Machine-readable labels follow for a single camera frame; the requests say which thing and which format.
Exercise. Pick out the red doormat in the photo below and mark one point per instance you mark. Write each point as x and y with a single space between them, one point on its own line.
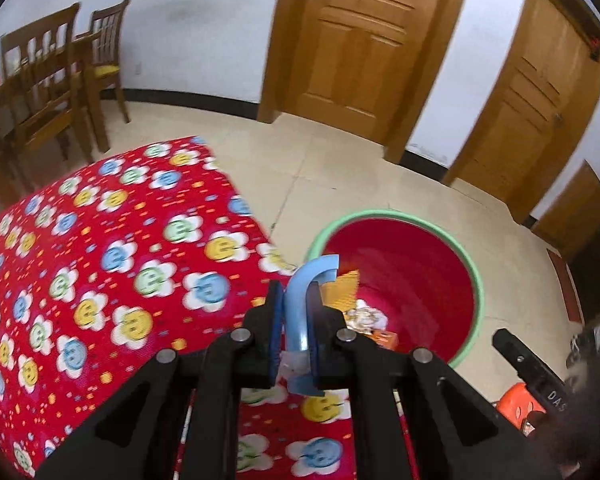
565 285

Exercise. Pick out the wooden dining chair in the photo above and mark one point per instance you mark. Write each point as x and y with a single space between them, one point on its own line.
107 35
40 75

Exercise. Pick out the orange plastic stool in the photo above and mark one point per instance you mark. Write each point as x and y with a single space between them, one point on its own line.
515 405

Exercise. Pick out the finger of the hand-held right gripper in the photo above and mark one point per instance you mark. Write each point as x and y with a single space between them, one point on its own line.
517 357

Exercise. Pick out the yellow seat cushion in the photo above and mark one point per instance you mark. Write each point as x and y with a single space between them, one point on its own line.
102 69

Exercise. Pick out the white tissue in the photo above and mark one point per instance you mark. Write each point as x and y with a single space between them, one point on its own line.
365 317

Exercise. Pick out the red smiley flower tablecloth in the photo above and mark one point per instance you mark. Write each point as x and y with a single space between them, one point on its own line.
105 270

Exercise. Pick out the red basin with green rim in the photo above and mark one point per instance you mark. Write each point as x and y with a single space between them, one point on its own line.
410 280

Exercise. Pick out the light blue curved strip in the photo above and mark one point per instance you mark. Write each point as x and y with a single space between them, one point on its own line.
295 310

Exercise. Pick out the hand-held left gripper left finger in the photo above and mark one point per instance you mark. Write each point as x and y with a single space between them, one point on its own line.
278 332

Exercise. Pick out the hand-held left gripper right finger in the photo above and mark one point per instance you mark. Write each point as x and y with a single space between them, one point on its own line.
313 332

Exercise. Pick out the orange snack packet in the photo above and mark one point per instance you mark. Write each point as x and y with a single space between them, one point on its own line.
385 340

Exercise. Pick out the yellow foam fruit net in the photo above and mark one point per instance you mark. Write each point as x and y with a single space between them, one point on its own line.
342 290

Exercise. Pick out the wooden panel door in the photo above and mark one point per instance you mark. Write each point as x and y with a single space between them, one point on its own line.
360 45
535 100
572 210

